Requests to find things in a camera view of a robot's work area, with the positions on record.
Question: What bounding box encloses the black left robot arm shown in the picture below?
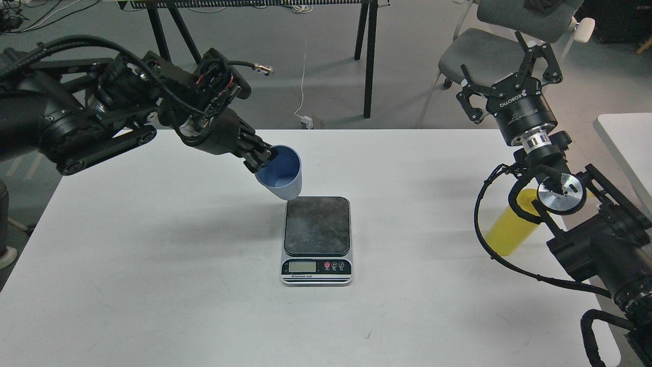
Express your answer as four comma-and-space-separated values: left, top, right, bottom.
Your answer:
1, 35, 278, 176

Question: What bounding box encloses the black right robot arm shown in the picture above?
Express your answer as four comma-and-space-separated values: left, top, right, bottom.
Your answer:
457, 31, 651, 366

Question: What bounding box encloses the black-legged background table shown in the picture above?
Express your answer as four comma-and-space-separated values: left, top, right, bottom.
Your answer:
117, 1, 386, 119

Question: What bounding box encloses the blue plastic cup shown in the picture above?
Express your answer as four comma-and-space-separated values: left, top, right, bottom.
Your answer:
255, 145, 302, 201

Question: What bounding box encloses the white power plug on floor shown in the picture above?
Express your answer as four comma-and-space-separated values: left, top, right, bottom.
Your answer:
298, 115, 326, 129

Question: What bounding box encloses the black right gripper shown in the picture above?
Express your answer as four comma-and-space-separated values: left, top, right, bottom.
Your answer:
456, 31, 564, 153

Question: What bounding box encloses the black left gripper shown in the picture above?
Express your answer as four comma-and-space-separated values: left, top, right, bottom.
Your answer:
176, 108, 274, 174

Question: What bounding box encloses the white side table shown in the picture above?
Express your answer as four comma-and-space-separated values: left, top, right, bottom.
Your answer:
593, 112, 651, 215

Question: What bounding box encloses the grey office chair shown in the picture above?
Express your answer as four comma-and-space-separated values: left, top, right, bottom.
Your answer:
417, 0, 595, 129

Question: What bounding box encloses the digital kitchen scale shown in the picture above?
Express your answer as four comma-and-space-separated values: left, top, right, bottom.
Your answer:
280, 197, 352, 286

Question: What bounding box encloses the yellow squeeze bottle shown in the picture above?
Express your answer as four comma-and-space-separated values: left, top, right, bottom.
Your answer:
484, 189, 596, 256

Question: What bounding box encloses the white hanging cable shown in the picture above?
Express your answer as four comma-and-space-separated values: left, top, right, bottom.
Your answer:
293, 0, 315, 120

